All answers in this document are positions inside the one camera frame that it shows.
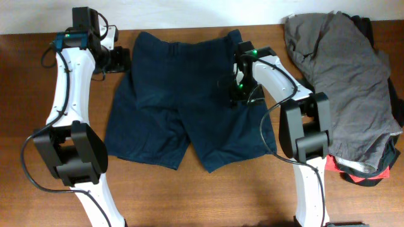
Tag navy blue shorts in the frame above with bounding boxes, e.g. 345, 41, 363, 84
105, 30, 276, 172

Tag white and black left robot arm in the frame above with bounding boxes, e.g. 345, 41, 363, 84
30, 28, 130, 226

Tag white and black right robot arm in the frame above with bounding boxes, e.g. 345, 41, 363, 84
230, 42, 333, 226

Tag grey shorts on pile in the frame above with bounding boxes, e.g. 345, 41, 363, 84
284, 12, 402, 174

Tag black garment under pile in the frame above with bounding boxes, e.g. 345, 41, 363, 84
343, 13, 403, 170

